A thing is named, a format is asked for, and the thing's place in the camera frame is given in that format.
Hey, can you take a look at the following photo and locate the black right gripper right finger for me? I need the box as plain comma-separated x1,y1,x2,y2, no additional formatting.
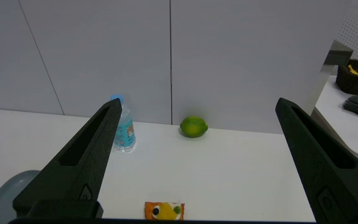
275,98,358,224

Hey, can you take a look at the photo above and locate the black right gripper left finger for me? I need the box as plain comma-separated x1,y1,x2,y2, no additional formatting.
13,98,122,219

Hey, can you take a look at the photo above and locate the green lime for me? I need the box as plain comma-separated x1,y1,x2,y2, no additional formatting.
180,116,208,138

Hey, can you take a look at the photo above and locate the grey square dish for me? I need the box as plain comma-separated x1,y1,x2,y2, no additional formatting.
0,170,41,224

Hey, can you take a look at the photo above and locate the white round side table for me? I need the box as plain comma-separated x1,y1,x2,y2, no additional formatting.
314,75,358,163

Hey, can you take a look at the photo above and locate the clear water bottle blue label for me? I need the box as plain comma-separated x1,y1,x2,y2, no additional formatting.
111,94,136,153

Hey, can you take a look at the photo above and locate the orange waffle boat toy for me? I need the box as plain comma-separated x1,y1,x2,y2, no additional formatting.
145,202,185,221

